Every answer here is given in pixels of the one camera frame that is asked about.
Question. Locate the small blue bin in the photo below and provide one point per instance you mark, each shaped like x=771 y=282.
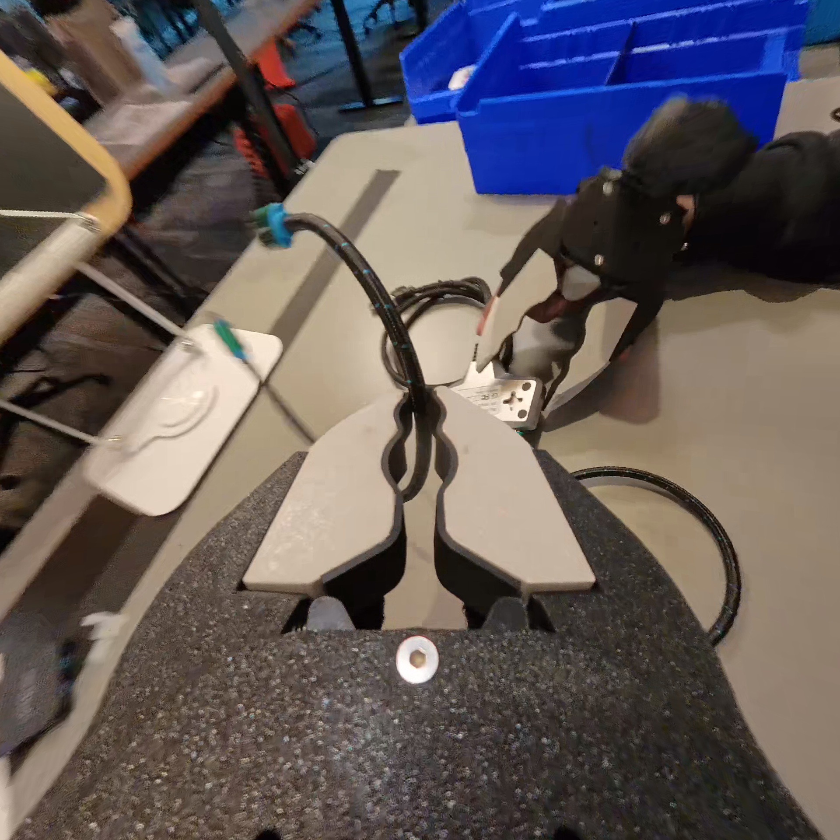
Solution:
x=433 y=85

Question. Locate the white stand with clear legs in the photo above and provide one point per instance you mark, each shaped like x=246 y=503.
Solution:
x=190 y=420

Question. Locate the wood-edged black panel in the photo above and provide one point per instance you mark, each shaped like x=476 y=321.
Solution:
x=46 y=157

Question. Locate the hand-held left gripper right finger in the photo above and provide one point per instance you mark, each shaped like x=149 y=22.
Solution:
x=508 y=512

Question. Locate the red chair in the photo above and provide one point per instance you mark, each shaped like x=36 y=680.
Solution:
x=289 y=128

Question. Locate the large divided blue bin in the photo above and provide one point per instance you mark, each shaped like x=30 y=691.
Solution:
x=558 y=144

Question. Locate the person's right forearm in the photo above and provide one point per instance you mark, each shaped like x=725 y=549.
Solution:
x=781 y=210

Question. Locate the wood-edged desk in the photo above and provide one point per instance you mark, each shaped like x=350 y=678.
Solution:
x=197 y=72

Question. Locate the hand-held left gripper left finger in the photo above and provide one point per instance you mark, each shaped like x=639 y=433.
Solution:
x=328 y=505

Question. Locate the dark grey usb hub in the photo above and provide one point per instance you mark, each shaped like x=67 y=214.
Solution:
x=36 y=682

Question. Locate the white packet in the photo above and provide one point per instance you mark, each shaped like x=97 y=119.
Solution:
x=463 y=77

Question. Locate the silver usb hub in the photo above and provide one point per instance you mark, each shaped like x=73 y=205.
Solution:
x=505 y=400

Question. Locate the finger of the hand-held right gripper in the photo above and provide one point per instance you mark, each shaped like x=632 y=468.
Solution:
x=587 y=367
x=497 y=328

